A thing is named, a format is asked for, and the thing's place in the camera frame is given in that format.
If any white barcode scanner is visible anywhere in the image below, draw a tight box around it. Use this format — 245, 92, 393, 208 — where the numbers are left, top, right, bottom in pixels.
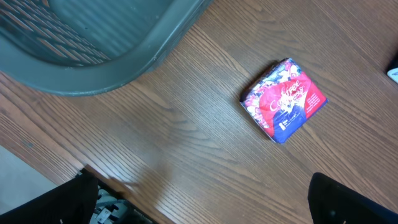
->
386, 59, 398, 83

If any purple red snack pack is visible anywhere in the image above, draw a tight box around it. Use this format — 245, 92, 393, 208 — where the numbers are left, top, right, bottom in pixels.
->
239, 58, 328, 144

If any dark grey plastic basket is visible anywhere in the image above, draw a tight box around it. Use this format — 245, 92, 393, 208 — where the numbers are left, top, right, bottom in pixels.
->
1, 0, 210, 96

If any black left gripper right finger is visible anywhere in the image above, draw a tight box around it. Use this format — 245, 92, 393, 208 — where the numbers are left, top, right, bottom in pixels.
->
308, 172, 397, 224

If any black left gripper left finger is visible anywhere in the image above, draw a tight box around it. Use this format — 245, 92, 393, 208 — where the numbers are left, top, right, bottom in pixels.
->
1, 174, 98, 224

